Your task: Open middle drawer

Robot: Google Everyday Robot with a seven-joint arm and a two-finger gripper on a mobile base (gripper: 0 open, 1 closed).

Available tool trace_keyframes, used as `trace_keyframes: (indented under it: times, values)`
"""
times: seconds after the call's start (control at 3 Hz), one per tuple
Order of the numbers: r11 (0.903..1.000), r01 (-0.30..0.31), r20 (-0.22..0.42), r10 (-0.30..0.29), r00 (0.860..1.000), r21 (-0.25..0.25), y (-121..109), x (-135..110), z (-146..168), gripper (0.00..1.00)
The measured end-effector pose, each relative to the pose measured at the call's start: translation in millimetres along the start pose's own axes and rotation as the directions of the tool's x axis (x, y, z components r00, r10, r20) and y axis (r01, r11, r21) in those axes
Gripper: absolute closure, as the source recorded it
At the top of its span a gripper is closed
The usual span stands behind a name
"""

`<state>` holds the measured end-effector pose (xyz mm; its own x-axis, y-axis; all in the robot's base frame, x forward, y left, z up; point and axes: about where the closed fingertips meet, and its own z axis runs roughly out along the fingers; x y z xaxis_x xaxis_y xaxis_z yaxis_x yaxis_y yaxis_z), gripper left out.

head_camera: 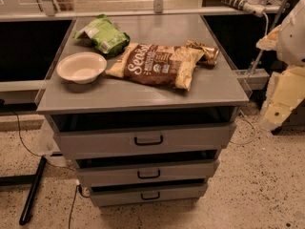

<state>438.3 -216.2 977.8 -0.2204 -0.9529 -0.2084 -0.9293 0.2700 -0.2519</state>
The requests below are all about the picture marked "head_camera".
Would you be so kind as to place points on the grey bottom drawer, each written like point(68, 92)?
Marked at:
point(148, 192)

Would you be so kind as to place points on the white power strip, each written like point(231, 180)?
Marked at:
point(250, 6)

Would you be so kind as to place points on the black floor stand bar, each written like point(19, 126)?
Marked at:
point(33, 181)

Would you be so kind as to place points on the grey drawer cabinet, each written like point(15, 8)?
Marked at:
point(210, 88)

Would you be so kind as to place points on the green snack bag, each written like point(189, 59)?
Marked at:
point(105, 36)

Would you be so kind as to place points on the white bowl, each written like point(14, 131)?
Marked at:
point(82, 67)

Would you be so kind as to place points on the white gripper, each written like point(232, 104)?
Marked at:
point(293, 37)

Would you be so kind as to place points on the grey top drawer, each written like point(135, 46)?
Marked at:
point(133, 133)

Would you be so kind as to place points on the grey drawer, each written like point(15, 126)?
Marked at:
point(133, 133)
point(148, 192)
point(124, 170)

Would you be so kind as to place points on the brown Sensible chip bag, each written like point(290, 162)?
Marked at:
point(156, 65)

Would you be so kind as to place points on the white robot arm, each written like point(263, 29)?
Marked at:
point(288, 40)

